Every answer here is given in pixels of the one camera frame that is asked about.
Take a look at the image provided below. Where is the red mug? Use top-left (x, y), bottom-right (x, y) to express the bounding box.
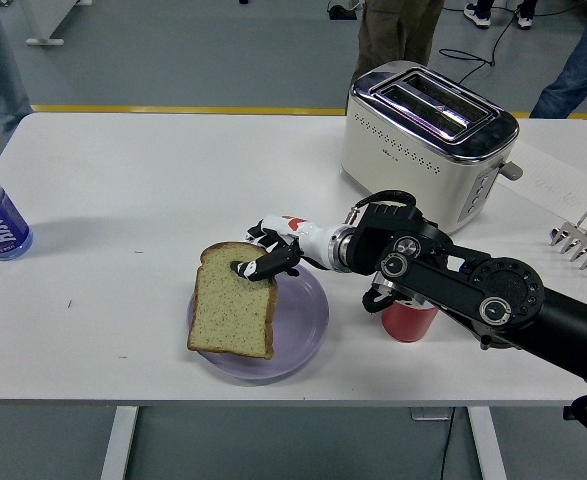
top-left (380, 298), bottom-right (440, 344)

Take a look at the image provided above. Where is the brown bread slice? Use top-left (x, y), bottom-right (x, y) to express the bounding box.
top-left (187, 241), bottom-right (280, 361)

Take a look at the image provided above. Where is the white table leg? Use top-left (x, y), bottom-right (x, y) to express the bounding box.
top-left (467, 405), bottom-right (508, 480)
top-left (100, 405), bottom-right (140, 480)

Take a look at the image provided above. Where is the white desk frame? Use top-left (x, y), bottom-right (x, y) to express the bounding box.
top-left (22, 0), bottom-right (94, 49)

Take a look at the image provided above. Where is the cream and chrome toaster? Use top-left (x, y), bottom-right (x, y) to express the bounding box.
top-left (340, 60), bottom-right (524, 237)

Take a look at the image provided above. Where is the grey under-table bracket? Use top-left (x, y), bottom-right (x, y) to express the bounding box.
top-left (410, 406), bottom-right (455, 421)

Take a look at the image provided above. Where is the black floor cable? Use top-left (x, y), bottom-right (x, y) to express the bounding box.
top-left (437, 12), bottom-right (522, 85)

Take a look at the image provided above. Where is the clear bottle with blue label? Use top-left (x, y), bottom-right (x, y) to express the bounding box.
top-left (0, 154), bottom-right (34, 262)

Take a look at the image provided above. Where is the black under-table cable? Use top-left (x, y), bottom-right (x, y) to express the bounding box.
top-left (440, 418), bottom-right (457, 480)

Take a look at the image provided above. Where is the silver metal toast rack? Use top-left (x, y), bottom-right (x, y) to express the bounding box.
top-left (550, 204), bottom-right (587, 280)

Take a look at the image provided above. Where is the purple plate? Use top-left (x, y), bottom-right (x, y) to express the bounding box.
top-left (186, 267), bottom-right (331, 385)

